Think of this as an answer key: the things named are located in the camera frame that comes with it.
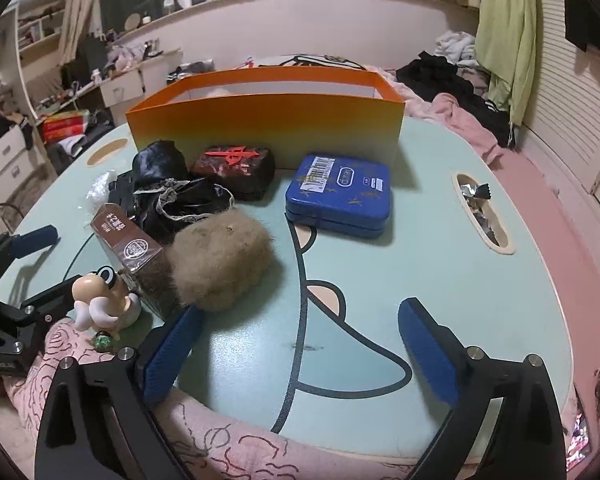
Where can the black lace-trimmed cloth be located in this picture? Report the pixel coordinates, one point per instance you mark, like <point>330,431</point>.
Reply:
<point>180,205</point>

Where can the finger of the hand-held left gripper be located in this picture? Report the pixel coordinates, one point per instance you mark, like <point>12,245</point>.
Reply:
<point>35,237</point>
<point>55,295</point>

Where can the red carton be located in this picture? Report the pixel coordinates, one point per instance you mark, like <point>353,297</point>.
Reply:
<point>65,125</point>

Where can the dark block with red emblem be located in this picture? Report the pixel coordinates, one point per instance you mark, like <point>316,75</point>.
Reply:
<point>232,170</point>

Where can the green hanging garment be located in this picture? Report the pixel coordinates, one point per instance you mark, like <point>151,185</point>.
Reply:
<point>505,35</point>

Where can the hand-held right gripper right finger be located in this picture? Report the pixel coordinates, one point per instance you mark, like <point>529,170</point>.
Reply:
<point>425,355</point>

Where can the round wooden mirror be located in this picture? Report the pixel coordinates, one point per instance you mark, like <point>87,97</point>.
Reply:
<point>132,22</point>

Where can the white drawer cabinet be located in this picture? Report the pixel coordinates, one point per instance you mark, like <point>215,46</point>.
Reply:
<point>2,160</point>

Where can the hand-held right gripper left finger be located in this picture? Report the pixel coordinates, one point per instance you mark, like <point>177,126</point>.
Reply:
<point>172,355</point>

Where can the pink crumpled cloth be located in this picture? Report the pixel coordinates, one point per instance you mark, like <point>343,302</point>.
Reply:
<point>460,115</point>

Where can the small green marble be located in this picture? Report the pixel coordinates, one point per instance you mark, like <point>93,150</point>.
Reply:
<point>102,342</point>

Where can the white clothes pile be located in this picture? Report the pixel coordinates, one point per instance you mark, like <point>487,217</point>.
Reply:
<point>455,47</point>

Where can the white louvered door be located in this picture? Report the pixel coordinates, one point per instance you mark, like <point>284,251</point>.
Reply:
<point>570,110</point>

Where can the beige furry ball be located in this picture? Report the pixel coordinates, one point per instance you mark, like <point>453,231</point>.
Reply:
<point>220,260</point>

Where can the pile of foil wrappers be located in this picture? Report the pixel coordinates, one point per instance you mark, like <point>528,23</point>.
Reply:
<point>475,200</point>

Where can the white cartoon figurine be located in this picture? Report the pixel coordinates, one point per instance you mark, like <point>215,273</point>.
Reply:
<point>102,295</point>

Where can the brown packet box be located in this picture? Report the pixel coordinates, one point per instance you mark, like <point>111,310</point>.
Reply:
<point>130,247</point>

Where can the pink bed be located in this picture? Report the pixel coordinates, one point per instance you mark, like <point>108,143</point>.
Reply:
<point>555,260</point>

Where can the blue tin box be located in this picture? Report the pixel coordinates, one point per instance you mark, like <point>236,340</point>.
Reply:
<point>340,195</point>

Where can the cartoon printed cushion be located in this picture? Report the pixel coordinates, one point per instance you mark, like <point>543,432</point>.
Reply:
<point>305,62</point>

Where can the white bookshelf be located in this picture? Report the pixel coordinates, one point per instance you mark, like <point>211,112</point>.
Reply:
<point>37,30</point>

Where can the orange cardboard box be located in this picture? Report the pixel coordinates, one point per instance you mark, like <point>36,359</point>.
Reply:
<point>280,120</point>

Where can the colourful packet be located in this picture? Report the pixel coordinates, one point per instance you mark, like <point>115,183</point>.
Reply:
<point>577,432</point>

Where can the beige curtain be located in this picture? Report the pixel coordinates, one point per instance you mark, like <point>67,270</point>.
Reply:
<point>80,10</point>

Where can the white paper cup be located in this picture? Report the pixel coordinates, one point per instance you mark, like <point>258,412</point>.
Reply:
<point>185,2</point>

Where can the white cluttered desk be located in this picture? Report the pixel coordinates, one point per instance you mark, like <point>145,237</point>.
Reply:
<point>120,85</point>

